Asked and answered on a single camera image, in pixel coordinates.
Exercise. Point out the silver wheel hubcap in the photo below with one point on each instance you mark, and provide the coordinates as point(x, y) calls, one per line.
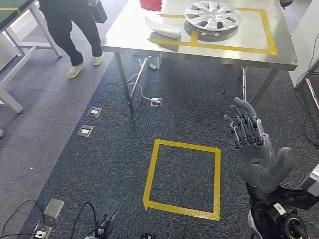
point(212, 16)

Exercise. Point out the black bag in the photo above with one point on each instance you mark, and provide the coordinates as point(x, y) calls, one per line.
point(98, 11)

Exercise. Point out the silver floor outlet with plug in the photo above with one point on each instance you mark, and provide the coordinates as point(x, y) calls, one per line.
point(41, 232)

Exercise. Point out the metal table frame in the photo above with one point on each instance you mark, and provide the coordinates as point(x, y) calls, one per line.
point(312, 92)

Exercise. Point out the steel frame table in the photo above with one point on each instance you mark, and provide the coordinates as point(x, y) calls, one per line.
point(125, 29)

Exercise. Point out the person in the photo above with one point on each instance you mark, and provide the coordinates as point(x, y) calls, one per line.
point(64, 26)

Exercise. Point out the red cloth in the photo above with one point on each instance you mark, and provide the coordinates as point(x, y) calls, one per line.
point(150, 5)

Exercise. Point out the yellow floor tape square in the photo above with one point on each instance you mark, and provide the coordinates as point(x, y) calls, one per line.
point(217, 181)

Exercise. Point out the white table panel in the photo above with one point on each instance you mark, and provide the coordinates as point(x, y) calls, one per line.
point(304, 43)

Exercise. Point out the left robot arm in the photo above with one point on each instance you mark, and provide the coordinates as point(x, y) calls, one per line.
point(93, 236)

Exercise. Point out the black office chair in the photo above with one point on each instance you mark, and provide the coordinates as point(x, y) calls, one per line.
point(285, 2)

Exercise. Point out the white plastic part orange writing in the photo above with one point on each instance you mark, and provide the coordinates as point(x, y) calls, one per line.
point(162, 29)

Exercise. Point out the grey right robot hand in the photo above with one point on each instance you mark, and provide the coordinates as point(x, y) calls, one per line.
point(254, 161)

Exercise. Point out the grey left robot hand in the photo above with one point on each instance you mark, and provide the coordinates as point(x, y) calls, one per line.
point(111, 226)

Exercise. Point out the green top white desk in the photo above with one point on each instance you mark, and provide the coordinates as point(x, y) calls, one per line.
point(10, 95)

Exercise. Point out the yellow tape rectangle frame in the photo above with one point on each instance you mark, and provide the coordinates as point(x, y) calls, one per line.
point(224, 48)

